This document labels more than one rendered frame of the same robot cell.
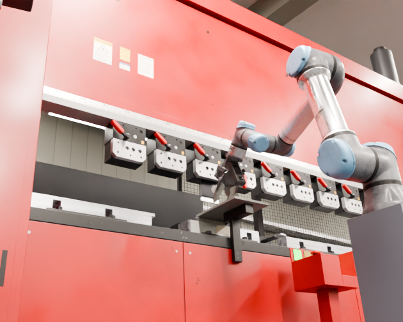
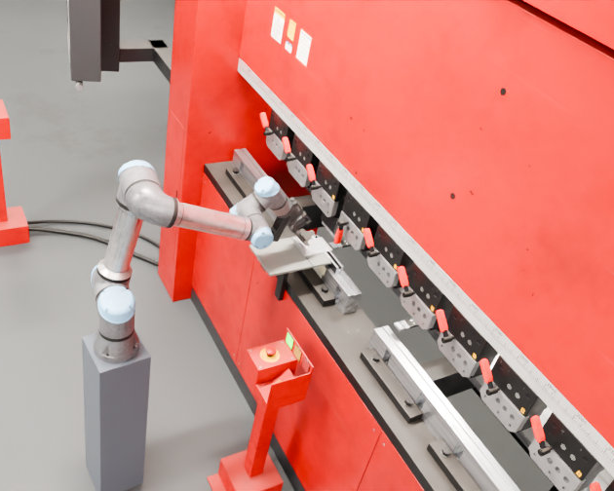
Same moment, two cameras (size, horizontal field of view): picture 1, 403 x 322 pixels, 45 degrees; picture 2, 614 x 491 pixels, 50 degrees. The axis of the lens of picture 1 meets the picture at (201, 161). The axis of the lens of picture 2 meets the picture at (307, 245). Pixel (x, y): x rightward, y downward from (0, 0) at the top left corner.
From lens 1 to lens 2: 3.62 m
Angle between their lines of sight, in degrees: 104
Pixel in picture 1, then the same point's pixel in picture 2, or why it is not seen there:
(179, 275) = (249, 268)
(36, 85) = (188, 88)
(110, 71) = (279, 52)
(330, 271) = (248, 370)
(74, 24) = not seen: outside the picture
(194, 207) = not seen: hidden behind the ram
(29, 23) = (188, 30)
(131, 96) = (287, 86)
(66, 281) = not seen: hidden behind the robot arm
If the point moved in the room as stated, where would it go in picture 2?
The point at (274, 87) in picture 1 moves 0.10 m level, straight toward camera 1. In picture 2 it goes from (457, 113) to (421, 101)
